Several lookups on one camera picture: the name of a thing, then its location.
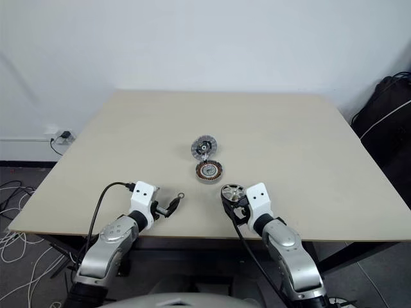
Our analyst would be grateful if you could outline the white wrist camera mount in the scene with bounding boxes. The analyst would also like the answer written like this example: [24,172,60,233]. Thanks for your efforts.
[129,180,161,230]
[245,182,274,226]

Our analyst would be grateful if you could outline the black adapter cable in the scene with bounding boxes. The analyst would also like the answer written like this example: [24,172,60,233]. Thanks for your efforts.
[49,135,66,155]

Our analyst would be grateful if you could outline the grey robot torso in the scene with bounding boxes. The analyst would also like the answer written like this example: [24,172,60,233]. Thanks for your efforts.
[110,281,300,308]

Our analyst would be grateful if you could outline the black cables above bag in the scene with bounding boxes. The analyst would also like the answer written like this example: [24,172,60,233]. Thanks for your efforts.
[389,71,411,85]

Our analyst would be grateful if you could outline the white wall socket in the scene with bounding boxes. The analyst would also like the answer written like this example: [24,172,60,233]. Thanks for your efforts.
[42,126,76,146]

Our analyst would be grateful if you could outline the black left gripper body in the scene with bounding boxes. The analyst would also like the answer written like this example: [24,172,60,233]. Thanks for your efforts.
[149,198,171,222]

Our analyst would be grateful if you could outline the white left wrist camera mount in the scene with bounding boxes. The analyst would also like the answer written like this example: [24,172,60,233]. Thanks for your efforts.
[129,180,161,230]

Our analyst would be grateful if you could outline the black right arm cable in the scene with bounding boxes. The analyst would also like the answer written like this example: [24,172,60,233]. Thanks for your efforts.
[229,212,290,308]

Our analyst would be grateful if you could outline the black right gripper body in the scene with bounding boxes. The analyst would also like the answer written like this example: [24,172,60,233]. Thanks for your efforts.
[231,203,255,227]

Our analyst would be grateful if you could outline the white floor cable tangle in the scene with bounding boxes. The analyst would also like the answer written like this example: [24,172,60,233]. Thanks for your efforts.
[0,180,82,308]

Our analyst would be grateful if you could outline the motor stator with copper windings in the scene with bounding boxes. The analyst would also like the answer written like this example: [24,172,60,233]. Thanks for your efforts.
[194,160,225,184]

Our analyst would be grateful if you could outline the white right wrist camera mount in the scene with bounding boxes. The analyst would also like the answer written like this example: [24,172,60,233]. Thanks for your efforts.
[245,182,274,226]

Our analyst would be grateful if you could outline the black metal table frame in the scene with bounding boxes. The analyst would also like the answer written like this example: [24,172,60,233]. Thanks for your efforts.
[31,233,411,291]

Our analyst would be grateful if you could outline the white wall cable trunking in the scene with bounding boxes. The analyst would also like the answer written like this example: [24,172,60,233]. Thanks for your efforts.
[0,138,52,143]

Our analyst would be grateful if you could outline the silver spoked motor rotor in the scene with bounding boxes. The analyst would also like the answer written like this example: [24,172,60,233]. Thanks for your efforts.
[221,183,247,203]

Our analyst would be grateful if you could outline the white strap on bag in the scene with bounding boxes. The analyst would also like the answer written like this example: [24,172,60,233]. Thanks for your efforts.
[359,100,411,139]

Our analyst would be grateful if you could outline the black bag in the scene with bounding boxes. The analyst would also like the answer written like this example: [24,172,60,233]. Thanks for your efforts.
[351,71,411,214]

